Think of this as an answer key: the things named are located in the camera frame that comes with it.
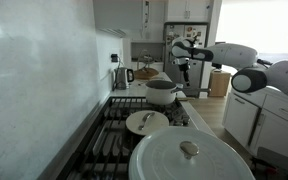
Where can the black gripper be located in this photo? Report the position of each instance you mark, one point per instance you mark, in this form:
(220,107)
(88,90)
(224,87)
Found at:
(184,68)

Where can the wooden spatula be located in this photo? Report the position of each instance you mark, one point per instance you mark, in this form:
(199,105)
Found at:
(186,98)

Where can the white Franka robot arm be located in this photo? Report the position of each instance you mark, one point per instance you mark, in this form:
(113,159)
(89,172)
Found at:
(237,55)

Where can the steel cooktop knob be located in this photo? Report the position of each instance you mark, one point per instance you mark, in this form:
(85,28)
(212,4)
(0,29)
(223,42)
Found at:
(185,120)

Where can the small white saucepan lid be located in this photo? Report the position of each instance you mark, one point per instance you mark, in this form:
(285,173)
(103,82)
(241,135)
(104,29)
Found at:
(157,121)

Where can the steel electric kettle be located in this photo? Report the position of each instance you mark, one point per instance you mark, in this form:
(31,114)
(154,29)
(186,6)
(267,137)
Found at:
(121,78)

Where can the white island cabinet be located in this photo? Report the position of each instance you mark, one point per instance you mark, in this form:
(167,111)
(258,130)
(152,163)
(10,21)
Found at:
(240,123)

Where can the white dutch oven lid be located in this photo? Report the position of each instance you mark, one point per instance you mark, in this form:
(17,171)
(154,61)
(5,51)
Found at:
(170,163)

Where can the steel range hood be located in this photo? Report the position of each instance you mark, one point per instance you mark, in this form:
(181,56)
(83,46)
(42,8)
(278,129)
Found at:
(117,16)

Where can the black gas cooktop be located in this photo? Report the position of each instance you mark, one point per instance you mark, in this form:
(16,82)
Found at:
(110,140)

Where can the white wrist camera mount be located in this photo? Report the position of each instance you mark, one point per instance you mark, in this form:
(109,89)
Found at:
(176,61)

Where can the white background wall cabinets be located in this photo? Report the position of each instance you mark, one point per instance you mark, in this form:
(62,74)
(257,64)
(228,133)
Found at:
(190,10)

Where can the white wall outlet with plugs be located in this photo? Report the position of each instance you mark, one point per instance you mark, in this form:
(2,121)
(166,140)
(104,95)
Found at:
(114,58)

